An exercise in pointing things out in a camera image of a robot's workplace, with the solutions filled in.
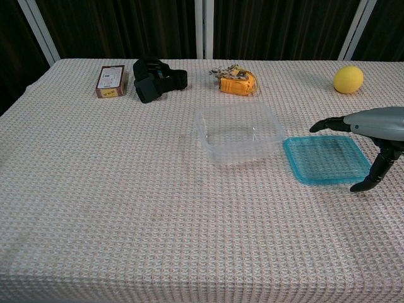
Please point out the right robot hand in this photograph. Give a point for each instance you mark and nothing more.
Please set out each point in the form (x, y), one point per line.
(378, 123)

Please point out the blue plastic lid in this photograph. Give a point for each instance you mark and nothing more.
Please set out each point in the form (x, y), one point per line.
(325, 159)

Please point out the clear plastic container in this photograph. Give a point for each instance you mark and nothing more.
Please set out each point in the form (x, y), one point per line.
(236, 135)

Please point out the small brown cardboard box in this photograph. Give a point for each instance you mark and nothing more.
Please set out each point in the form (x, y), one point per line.
(110, 80)

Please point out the yellow ball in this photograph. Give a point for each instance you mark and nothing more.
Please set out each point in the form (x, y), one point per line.
(348, 79)

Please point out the dark brown curtain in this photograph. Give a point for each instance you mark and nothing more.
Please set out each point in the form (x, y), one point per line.
(277, 28)
(15, 57)
(126, 28)
(386, 28)

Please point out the orange tape measure with keyring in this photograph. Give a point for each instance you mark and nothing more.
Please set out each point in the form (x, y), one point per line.
(235, 85)

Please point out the beige waffle tablecloth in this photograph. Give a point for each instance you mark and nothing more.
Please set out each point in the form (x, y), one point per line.
(126, 205)

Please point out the white frame post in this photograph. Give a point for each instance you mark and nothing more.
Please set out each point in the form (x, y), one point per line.
(356, 31)
(204, 28)
(39, 31)

